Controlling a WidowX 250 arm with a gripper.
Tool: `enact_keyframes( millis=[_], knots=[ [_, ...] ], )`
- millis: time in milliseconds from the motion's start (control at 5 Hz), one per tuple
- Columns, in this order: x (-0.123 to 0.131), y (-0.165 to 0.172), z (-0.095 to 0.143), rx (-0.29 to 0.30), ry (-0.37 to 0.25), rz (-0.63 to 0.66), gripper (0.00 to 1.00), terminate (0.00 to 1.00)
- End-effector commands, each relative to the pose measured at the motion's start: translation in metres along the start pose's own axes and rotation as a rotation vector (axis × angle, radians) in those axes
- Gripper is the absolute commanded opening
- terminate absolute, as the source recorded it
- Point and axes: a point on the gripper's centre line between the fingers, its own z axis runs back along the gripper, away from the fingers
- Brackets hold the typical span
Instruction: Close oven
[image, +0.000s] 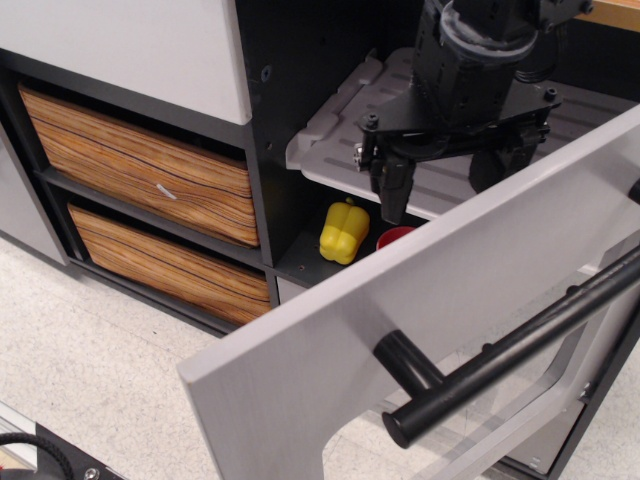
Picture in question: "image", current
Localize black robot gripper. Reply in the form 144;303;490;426
358;1;563;224

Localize grey toy oven door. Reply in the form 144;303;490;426
178;108;639;479

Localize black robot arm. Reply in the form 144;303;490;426
354;1;593;224

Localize grey oven rack shelf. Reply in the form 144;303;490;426
285;48;637;220

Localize red plastic cup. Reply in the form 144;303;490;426
376;226;415;250

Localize yellow toy bell pepper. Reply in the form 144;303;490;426
319;198;370;265

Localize dark grey toy kitchen cabinet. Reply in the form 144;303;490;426
0;0;640;480

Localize upper wood-pattern fabric bin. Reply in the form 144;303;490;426
18;84;260;248

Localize wood-pattern fabric bin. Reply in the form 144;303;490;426
68;203;271;325
18;84;260;248

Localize lower wood-pattern fabric bin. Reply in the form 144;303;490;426
68;203;271;325

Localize black oven door handle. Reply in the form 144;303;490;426
374;175;639;447

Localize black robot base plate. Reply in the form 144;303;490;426
35;423;123;480

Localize black cable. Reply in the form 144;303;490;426
0;433;76;480

